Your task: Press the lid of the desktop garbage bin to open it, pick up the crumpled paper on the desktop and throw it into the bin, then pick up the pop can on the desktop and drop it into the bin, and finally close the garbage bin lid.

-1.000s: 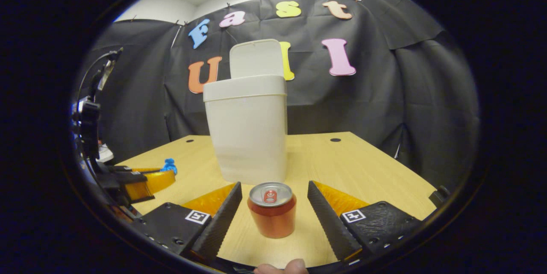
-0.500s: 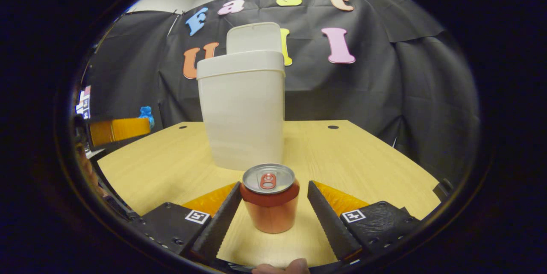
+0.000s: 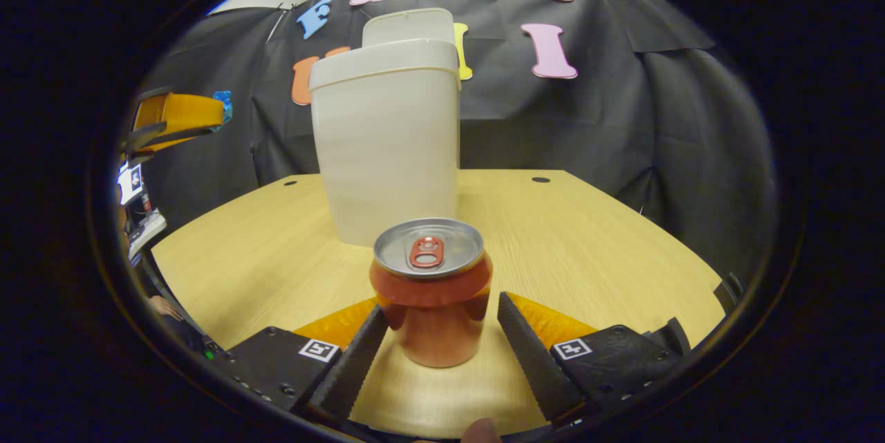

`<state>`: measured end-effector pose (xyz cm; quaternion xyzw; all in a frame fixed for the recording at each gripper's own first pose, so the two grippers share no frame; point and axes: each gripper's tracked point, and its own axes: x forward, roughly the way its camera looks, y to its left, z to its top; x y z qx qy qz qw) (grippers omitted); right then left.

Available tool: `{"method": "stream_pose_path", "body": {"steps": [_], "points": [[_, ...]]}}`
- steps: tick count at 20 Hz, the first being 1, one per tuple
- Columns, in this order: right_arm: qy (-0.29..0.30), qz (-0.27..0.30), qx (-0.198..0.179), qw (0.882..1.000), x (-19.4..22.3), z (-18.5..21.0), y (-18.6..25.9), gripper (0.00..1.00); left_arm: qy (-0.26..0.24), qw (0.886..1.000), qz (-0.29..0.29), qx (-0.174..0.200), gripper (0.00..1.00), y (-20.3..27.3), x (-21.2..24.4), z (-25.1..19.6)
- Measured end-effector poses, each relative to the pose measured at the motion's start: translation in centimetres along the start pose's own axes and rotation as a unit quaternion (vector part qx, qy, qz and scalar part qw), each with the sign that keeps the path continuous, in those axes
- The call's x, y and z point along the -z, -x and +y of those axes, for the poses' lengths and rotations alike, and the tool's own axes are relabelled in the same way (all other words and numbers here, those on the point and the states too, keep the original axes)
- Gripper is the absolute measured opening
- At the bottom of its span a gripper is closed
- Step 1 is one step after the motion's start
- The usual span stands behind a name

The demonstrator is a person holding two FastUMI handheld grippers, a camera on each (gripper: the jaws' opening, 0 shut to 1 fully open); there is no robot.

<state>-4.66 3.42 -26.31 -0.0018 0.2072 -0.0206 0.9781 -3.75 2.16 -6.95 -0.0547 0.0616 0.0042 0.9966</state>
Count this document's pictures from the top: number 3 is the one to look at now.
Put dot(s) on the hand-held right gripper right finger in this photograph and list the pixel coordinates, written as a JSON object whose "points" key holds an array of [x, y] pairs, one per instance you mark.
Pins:
{"points": [[536, 374]]}

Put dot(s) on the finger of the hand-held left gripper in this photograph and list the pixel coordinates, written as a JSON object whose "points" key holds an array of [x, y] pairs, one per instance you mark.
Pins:
{"points": [[180, 115]]}

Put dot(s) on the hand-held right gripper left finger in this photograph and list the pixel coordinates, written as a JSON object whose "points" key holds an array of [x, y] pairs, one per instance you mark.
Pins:
{"points": [[349, 374]]}

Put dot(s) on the blue paper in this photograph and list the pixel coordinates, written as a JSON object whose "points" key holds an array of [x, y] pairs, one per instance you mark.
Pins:
{"points": [[223, 106]]}

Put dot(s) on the red pop can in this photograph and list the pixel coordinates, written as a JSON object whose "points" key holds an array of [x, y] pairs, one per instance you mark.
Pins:
{"points": [[432, 318]]}

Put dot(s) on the white desktop garbage bin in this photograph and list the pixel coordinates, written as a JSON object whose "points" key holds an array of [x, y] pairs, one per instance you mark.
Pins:
{"points": [[387, 139]]}

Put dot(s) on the wooden desktop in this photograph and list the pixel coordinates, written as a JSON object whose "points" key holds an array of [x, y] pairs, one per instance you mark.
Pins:
{"points": [[588, 256]]}

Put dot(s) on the computer monitor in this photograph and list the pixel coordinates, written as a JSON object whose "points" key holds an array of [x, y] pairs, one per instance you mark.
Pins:
{"points": [[130, 184]]}

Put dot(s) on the black backdrop cloth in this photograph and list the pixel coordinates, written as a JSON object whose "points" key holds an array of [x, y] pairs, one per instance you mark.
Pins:
{"points": [[622, 125]]}

